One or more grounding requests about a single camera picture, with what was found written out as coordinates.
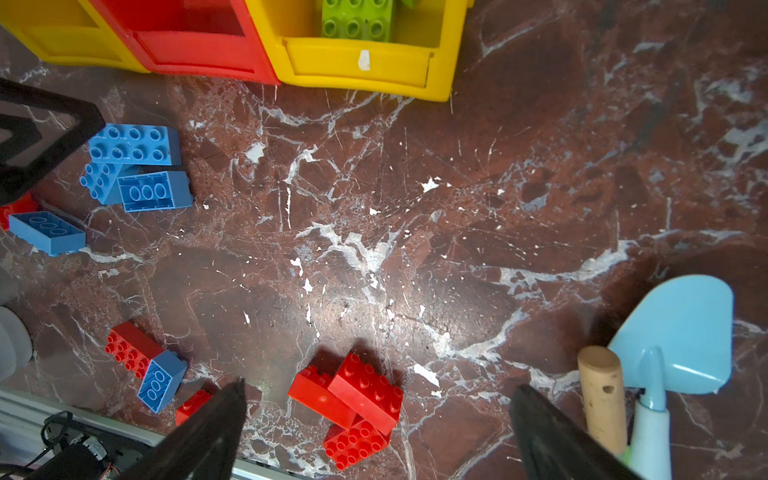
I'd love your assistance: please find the red lego cluster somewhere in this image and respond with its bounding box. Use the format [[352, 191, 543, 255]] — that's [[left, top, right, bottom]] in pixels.
[[329, 353, 404, 435], [288, 365, 357, 430], [322, 416, 391, 471]]

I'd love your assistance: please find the red lego bottom brick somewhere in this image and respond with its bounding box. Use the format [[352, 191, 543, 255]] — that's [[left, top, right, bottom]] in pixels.
[[175, 389, 212, 426]]

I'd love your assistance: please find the blue lego upturned brick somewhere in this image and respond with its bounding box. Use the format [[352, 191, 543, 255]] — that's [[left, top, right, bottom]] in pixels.
[[118, 171, 193, 213]]

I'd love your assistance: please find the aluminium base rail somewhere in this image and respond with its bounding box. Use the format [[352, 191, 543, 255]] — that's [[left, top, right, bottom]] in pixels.
[[1, 387, 165, 473]]

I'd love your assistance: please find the blue lego top brick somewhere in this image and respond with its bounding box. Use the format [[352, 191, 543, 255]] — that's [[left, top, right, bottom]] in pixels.
[[88, 123, 182, 166]]

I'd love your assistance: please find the blue lego lower brick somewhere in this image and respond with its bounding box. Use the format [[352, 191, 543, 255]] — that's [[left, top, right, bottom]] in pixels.
[[137, 351, 188, 414]]

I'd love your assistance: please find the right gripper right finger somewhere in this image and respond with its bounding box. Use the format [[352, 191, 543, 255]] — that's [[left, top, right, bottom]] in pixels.
[[510, 385, 639, 480]]

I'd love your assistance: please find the red lego cluster left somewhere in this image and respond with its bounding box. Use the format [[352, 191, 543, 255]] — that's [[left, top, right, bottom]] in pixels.
[[288, 365, 357, 430]]

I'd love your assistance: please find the light blue toy shovel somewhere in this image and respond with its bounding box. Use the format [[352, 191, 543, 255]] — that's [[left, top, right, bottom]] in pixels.
[[608, 275, 734, 479]]

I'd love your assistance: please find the blue lego diagonal brick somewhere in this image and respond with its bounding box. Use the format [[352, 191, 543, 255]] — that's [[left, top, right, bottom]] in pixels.
[[79, 162, 140, 205]]

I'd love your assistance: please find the red lego left brick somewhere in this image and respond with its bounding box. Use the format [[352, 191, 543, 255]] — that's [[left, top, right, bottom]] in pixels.
[[104, 321, 164, 379]]

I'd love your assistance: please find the green toy trowel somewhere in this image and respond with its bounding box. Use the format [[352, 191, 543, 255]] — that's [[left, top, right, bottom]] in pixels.
[[577, 346, 630, 465]]

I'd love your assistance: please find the red lego brick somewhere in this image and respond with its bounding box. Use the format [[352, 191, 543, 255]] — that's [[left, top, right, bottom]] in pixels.
[[175, 389, 212, 426], [104, 321, 164, 379]]

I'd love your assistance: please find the right yellow bin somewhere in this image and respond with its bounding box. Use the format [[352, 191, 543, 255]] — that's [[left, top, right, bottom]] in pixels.
[[246, 1, 474, 102]]

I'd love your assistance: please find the red lego far left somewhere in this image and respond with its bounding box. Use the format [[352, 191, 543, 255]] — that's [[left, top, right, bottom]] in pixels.
[[0, 191, 40, 231]]

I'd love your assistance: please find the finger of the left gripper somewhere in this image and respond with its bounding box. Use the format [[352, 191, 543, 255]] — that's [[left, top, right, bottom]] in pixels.
[[1, 79, 105, 204]]

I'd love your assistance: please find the yellow bin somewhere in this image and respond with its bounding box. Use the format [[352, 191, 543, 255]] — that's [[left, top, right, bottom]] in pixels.
[[1, 0, 148, 73], [246, 1, 474, 102]]

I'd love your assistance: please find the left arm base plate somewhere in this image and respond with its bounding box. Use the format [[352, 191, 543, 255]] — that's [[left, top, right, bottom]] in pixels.
[[1, 411, 150, 479]]

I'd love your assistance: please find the red lego cluster bottom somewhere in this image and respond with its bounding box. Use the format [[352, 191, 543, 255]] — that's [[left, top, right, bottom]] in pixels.
[[322, 416, 391, 471]]

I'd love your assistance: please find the left yellow bin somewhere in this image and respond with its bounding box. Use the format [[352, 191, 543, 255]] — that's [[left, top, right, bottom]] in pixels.
[[1, 0, 148, 73]]

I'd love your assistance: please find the green lego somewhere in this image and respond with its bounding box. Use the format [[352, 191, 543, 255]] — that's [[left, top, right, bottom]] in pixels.
[[320, 0, 396, 42]]

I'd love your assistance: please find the blue lego left brick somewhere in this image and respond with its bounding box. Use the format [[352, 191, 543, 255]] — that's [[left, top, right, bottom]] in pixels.
[[9, 211, 86, 257]]

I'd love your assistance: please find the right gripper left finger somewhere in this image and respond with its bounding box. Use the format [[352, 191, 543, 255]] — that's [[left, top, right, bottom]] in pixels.
[[120, 378, 247, 480]]

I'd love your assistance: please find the red middle bin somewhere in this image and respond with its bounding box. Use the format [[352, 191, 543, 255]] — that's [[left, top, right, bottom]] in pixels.
[[91, 0, 280, 85]]

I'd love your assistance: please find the red lego cluster top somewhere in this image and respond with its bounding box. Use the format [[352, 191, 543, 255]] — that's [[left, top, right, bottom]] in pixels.
[[329, 353, 404, 435]]

